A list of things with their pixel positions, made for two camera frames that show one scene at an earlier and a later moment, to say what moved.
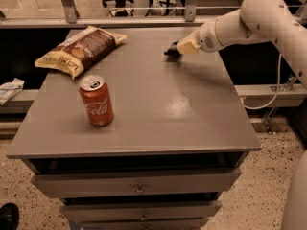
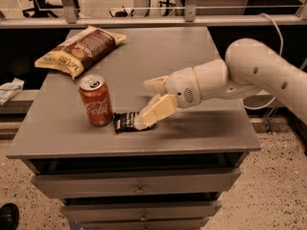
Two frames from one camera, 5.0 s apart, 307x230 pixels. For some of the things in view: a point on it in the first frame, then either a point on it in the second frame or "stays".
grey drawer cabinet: (174, 151) stays
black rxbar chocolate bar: (174, 53) -> (125, 122)
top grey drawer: (135, 182) stays
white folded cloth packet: (9, 90) stays
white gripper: (206, 38) -> (180, 86)
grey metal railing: (73, 19) stays
